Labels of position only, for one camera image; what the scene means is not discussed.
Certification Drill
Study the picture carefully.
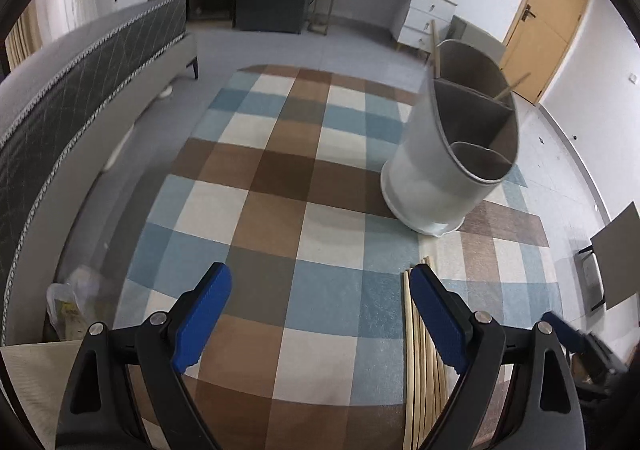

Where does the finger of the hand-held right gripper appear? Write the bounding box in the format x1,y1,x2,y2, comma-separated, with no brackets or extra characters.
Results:
541,311,587,354

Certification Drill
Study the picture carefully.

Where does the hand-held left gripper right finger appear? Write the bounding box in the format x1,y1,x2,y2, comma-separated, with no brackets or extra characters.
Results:
406,264,587,450

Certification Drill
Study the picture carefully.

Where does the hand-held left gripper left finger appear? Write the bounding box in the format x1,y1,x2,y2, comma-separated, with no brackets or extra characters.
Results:
55,262,233,450

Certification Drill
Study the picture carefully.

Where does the white and grey utensil holder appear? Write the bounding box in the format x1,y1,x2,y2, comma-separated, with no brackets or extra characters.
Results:
380,39,521,237

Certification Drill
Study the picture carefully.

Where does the dark grey chair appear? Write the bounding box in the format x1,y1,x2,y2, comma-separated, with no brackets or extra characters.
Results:
579,201,640,315

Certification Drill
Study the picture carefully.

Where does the clear plastic bag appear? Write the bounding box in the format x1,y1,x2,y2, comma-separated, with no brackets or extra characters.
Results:
46,266,117,342

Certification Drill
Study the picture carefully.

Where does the checkered tablecloth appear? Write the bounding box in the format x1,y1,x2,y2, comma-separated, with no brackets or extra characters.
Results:
112,64,563,450

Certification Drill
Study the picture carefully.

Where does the beige cloth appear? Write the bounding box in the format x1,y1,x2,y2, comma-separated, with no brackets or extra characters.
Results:
0,340,87,450

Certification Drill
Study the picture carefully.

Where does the grey quilted bed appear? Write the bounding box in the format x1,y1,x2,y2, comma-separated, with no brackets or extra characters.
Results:
0,0,200,346

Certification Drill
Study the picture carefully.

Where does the wooden door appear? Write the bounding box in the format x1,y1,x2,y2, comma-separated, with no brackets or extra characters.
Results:
500,0,594,105

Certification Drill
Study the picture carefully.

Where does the beige curtain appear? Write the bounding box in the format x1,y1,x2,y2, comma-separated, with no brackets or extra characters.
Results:
4,7,43,73

